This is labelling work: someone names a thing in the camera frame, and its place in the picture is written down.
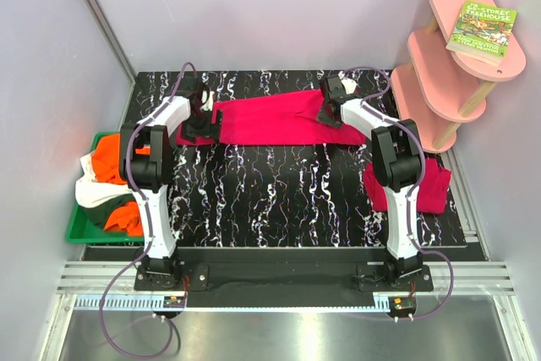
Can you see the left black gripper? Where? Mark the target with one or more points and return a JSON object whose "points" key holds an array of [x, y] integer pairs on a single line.
{"points": [[210, 131]]}

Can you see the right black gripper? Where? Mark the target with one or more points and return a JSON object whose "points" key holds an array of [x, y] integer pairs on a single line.
{"points": [[324, 119]]}

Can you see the magenta t-shirt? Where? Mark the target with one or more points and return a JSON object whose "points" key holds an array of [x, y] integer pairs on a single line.
{"points": [[284, 119]]}

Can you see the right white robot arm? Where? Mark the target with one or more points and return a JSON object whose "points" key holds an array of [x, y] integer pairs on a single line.
{"points": [[398, 163]]}

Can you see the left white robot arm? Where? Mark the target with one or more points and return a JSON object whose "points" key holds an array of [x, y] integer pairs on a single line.
{"points": [[146, 164]]}

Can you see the pink three-tier shelf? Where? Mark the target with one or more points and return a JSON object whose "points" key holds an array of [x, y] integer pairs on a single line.
{"points": [[441, 90]]}

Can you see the orange t-shirt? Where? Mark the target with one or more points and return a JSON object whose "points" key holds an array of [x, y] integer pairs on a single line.
{"points": [[105, 162]]}

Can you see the white t-shirt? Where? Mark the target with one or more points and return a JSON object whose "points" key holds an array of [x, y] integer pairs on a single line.
{"points": [[89, 192]]}

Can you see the folded dark pink t-shirt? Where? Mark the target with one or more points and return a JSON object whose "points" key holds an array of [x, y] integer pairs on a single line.
{"points": [[432, 195]]}

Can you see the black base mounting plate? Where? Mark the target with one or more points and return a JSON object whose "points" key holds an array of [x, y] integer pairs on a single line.
{"points": [[153, 275]]}

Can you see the green plastic basket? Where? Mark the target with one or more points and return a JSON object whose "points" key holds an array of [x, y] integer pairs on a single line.
{"points": [[81, 230]]}

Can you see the green storey treehouse book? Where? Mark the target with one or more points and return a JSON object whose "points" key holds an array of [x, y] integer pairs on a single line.
{"points": [[482, 32]]}

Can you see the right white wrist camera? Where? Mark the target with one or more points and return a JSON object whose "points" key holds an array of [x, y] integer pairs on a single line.
{"points": [[349, 85]]}

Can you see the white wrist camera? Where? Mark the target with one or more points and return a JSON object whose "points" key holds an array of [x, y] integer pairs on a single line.
{"points": [[349, 85], [207, 99]]}

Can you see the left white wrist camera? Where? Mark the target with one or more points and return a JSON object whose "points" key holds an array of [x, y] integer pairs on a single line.
{"points": [[207, 99]]}

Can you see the aluminium rail frame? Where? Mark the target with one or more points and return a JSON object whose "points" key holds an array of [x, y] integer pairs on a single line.
{"points": [[490, 278]]}

